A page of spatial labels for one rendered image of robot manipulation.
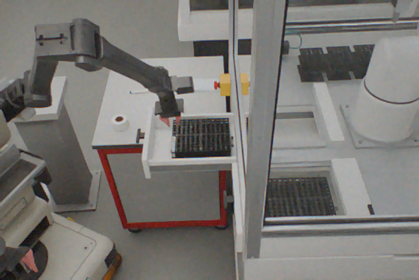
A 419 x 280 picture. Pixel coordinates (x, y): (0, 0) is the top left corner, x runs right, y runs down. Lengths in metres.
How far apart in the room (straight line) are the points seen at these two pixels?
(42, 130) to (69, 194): 0.51
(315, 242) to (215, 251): 1.20
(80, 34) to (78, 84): 2.48
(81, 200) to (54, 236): 0.45
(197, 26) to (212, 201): 0.90
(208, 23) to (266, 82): 1.51
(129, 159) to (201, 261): 0.72
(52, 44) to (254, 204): 0.59
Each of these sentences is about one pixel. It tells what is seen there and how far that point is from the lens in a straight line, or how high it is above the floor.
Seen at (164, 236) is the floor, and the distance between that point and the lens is 2.41.
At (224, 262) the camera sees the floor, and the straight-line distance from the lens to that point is 2.31.
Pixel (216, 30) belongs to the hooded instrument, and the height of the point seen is 0.86.
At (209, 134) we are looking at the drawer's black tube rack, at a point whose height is 0.90.
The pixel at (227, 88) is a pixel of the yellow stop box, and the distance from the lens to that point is 1.84.
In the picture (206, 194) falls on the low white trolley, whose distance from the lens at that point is 2.09.
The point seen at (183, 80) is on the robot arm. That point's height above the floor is 1.20.
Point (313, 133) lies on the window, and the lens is 0.88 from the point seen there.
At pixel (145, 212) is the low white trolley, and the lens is 2.23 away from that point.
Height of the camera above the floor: 2.04
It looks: 46 degrees down
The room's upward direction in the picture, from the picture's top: 3 degrees counter-clockwise
